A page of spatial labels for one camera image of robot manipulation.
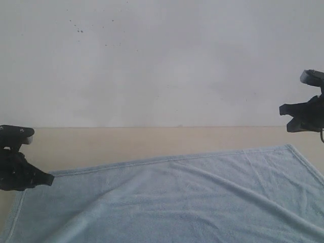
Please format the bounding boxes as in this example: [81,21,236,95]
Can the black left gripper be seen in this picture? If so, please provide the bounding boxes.
[1,147,55,191]

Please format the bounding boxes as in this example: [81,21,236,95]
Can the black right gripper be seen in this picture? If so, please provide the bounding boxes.
[279,95,323,133]

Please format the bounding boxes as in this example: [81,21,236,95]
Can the light blue terry towel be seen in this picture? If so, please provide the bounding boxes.
[1,145,323,242]

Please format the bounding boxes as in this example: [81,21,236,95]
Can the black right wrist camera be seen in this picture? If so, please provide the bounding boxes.
[300,69,324,88]

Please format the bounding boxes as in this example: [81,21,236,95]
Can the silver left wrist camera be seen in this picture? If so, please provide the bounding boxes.
[1,125,35,151]

